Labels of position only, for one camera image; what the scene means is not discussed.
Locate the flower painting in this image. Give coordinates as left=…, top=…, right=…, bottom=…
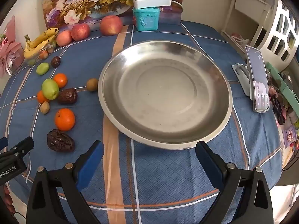
left=40, top=0, right=184, bottom=29

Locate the small tangerine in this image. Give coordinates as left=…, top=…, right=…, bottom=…
left=37, top=90, right=50, bottom=104

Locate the pink flower bouquet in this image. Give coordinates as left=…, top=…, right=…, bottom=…
left=0, top=16, right=24, bottom=77

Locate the dark wrinkled date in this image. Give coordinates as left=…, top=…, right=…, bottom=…
left=47, top=129, right=75, bottom=152

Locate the smooth red date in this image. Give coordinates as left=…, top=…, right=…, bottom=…
left=57, top=88, right=78, bottom=105

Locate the blue plaid tablecloth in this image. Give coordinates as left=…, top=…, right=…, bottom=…
left=0, top=20, right=283, bottom=224

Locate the large red apple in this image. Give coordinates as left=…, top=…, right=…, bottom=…
left=100, top=15, right=123, bottom=36

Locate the large orange tangerine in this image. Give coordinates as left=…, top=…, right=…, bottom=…
left=54, top=108, right=76, bottom=131

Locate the colourful clutter pile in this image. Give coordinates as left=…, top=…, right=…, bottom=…
left=269, top=84, right=299, bottom=150

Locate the small green jujube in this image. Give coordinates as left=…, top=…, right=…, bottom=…
left=36, top=62, right=50, bottom=76

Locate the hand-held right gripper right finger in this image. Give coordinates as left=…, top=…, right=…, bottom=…
left=195, top=141, right=274, bottom=224

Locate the pale peach-coloured apple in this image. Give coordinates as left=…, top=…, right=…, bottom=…
left=56, top=30, right=73, bottom=47

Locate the banana bunch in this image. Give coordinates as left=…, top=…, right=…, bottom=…
left=23, top=27, right=60, bottom=59

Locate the clear plastic fruit container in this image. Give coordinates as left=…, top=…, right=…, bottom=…
left=24, top=41, right=58, bottom=66

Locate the medium tangerine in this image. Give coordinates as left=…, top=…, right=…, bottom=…
left=53, top=73, right=68, bottom=88

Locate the white wooden rack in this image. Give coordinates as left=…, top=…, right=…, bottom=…
left=221, top=0, right=272, bottom=49

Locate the teal plastic box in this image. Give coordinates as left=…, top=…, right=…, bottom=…
left=132, top=7, right=161, bottom=32

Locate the white lattice basket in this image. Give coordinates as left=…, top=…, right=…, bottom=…
left=259, top=0, right=299, bottom=62

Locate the green cardboard box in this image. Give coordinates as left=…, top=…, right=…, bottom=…
left=266, top=62, right=299, bottom=103

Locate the black cable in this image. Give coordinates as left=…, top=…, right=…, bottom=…
left=281, top=149, right=299, bottom=171

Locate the large steel plate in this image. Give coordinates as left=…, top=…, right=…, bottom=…
left=98, top=40, right=233, bottom=150

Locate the white power strip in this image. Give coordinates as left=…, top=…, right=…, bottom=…
left=134, top=0, right=184, bottom=13

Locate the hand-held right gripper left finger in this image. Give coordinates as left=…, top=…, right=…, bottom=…
left=26, top=140, right=105, bottom=224

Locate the large green jujube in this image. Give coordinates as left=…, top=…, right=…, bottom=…
left=41, top=79, right=59, bottom=100

